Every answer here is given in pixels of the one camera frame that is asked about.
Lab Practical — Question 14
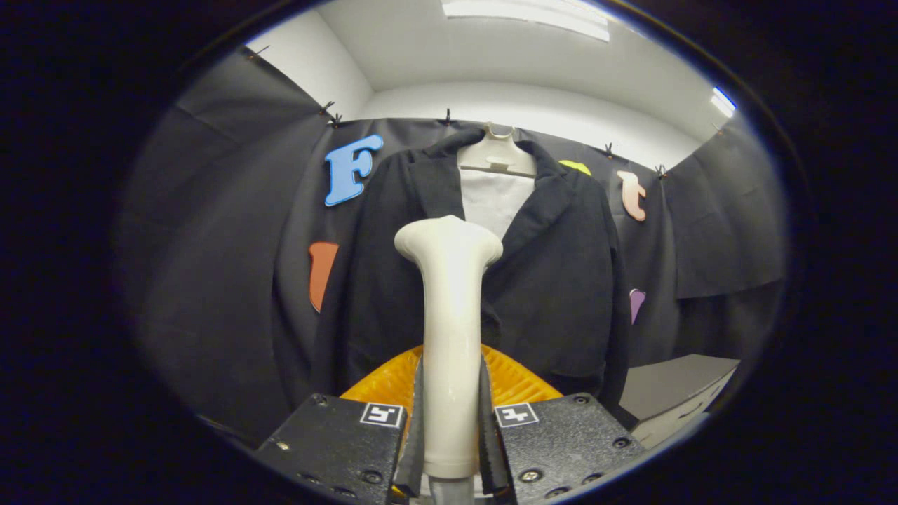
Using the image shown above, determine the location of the grey and beige cabinet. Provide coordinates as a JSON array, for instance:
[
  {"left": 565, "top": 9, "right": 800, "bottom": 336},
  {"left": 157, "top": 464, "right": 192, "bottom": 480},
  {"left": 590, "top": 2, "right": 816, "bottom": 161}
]
[{"left": 619, "top": 353, "right": 741, "bottom": 450}]

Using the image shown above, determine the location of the black suit jacket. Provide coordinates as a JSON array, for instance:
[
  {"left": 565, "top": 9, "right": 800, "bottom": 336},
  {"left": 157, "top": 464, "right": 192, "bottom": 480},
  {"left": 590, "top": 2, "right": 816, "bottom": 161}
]
[{"left": 330, "top": 126, "right": 631, "bottom": 415}]

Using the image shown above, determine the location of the black backdrop cloth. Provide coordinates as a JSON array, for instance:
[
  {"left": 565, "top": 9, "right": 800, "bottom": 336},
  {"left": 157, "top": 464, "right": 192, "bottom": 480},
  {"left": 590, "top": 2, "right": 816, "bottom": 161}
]
[{"left": 116, "top": 46, "right": 786, "bottom": 450}]

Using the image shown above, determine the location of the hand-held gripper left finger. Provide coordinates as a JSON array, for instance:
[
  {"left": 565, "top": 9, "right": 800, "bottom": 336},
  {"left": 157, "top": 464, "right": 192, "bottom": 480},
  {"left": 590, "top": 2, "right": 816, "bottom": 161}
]
[{"left": 254, "top": 344, "right": 426, "bottom": 505}]

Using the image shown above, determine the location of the row of black backdrop clips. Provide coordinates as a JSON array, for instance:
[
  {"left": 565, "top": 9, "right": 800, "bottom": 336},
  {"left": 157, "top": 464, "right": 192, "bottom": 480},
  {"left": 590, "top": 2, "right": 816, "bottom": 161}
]
[{"left": 249, "top": 44, "right": 669, "bottom": 177}]

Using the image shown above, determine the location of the white plastic hanger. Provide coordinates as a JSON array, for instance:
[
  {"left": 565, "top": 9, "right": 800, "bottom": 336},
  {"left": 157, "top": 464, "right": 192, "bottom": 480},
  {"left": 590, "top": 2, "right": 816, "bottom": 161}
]
[{"left": 457, "top": 123, "right": 538, "bottom": 178}]

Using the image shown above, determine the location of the white garment steamer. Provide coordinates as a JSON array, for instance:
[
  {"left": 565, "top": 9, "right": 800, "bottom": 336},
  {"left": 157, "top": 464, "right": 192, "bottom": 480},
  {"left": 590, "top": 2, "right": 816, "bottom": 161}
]
[{"left": 394, "top": 215, "right": 504, "bottom": 505}]

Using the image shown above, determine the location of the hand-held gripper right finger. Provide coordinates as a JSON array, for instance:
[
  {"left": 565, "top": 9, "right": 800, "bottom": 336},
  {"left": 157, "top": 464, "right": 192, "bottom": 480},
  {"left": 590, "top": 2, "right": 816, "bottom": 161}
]
[{"left": 480, "top": 344, "right": 646, "bottom": 504}]

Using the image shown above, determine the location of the white shirt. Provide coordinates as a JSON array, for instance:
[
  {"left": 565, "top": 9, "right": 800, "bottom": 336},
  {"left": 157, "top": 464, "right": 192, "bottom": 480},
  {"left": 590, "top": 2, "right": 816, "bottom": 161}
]
[{"left": 460, "top": 168, "right": 535, "bottom": 243}]

